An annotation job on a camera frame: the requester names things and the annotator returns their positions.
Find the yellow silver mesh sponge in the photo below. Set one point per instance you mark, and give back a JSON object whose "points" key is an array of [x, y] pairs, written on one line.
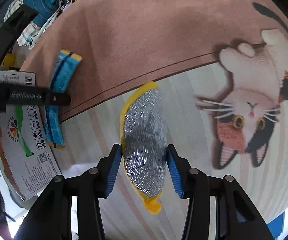
{"points": [[144, 142]]}

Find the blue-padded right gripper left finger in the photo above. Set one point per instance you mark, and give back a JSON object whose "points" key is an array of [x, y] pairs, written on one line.
{"points": [[50, 215]]}

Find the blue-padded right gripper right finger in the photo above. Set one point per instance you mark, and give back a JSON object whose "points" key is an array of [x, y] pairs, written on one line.
{"points": [[236, 215]]}

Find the open cardboard box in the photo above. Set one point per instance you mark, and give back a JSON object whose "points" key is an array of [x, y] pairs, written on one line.
{"points": [[27, 159]]}

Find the blue striped packet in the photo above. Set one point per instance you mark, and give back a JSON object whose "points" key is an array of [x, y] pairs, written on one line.
{"points": [[66, 64]]}

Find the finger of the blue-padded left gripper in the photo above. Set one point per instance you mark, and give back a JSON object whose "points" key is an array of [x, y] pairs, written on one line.
{"points": [[13, 94]]}

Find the pink striped cat mat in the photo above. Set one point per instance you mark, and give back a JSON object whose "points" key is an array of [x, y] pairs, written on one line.
{"points": [[125, 43]]}

